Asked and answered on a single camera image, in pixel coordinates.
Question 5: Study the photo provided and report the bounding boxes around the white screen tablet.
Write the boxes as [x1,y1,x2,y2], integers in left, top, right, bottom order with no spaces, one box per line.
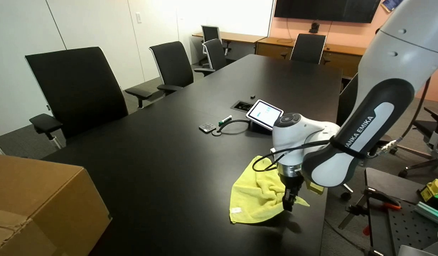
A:
[245,97,286,132]

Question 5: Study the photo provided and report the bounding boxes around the black office chair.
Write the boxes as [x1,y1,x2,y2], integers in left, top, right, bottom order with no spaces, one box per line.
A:
[24,46,131,149]
[336,73,361,128]
[194,37,230,78]
[289,33,327,67]
[393,103,438,181]
[201,24,222,44]
[124,40,198,110]

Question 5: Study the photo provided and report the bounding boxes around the brown cardboard box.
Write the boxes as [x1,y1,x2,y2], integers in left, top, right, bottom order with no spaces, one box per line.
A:
[0,152,112,256]

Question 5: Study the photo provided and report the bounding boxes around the teal metal bar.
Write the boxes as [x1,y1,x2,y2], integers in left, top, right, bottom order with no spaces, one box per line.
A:
[414,201,438,228]

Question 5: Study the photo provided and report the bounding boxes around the yellow green block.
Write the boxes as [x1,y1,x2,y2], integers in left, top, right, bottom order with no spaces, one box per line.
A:
[420,178,438,206]

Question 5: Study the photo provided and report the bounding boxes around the black equipment cart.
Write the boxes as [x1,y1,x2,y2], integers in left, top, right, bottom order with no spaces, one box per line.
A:
[361,167,438,256]

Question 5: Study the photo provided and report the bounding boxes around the wooden credenza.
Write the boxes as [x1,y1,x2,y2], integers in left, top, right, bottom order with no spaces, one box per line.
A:
[191,30,373,78]

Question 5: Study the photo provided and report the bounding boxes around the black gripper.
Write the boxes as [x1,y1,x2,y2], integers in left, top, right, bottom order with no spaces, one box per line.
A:
[279,172,306,213]

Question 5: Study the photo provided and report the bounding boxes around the black table cable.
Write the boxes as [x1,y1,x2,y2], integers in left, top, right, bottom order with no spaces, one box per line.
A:
[211,117,252,138]

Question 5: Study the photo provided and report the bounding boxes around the red handled pliers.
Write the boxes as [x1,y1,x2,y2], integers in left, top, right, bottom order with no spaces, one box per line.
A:
[347,186,404,218]

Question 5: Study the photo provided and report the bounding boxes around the table power outlet hatch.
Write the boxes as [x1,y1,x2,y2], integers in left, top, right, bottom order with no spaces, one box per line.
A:
[233,100,255,114]

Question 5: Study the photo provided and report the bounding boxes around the black wall television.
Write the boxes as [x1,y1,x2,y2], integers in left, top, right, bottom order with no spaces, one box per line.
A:
[273,0,383,24]

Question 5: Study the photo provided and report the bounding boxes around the yellow towel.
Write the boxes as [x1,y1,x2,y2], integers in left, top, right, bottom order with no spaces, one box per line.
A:
[228,155,324,226]

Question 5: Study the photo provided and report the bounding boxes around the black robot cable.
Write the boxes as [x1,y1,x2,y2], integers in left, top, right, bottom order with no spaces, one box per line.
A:
[250,138,337,174]

